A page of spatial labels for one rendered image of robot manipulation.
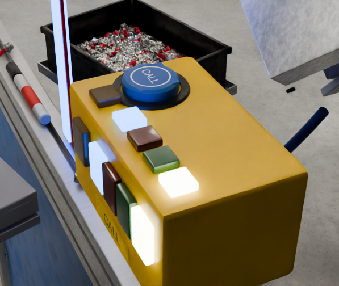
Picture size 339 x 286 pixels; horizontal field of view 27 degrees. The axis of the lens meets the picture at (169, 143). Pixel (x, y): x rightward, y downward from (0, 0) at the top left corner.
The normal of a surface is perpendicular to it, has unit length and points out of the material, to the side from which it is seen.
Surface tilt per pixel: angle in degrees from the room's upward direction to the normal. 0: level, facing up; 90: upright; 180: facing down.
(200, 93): 0
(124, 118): 0
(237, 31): 0
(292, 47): 55
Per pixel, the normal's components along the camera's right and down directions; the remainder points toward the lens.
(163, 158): 0.01, -0.81
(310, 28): -0.39, -0.04
